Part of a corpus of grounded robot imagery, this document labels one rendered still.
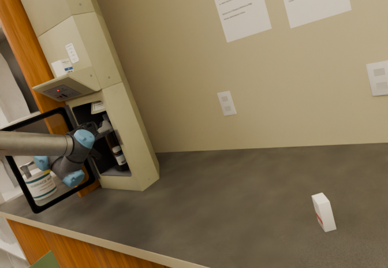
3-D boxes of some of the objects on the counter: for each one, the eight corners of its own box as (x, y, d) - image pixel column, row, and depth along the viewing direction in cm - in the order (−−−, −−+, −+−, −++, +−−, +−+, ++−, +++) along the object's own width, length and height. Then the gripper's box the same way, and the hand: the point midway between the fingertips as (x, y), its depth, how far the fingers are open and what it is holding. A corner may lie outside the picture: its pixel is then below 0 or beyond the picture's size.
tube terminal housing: (137, 164, 179) (82, 28, 161) (178, 164, 157) (121, 7, 140) (101, 188, 161) (36, 37, 143) (142, 191, 139) (71, 15, 122)
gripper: (76, 131, 126) (115, 111, 140) (57, 134, 136) (96, 115, 151) (85, 151, 128) (123, 128, 142) (66, 152, 138) (103, 131, 153)
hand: (110, 127), depth 147 cm, fingers closed on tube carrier, 9 cm apart
